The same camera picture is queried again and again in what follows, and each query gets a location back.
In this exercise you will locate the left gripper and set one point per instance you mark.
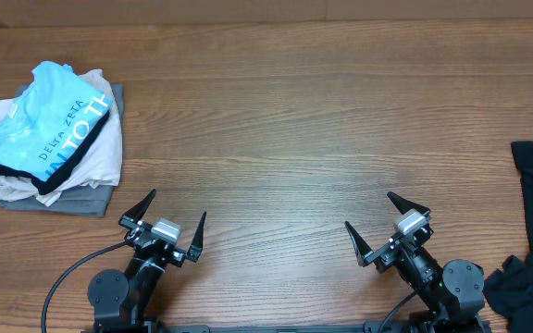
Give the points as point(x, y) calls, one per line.
point(135, 215)

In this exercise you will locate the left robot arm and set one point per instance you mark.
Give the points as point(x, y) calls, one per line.
point(120, 298)

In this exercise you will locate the beige folded shirt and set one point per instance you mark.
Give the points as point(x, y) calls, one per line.
point(100, 168)

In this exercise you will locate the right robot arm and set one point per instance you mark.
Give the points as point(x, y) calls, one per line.
point(444, 298)

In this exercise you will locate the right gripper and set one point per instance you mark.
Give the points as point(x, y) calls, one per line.
point(386, 254)

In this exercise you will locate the grey folded shirt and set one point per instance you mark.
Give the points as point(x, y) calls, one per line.
point(82, 203)

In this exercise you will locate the light blue folded shirt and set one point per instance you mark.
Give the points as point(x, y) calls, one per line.
point(50, 121)

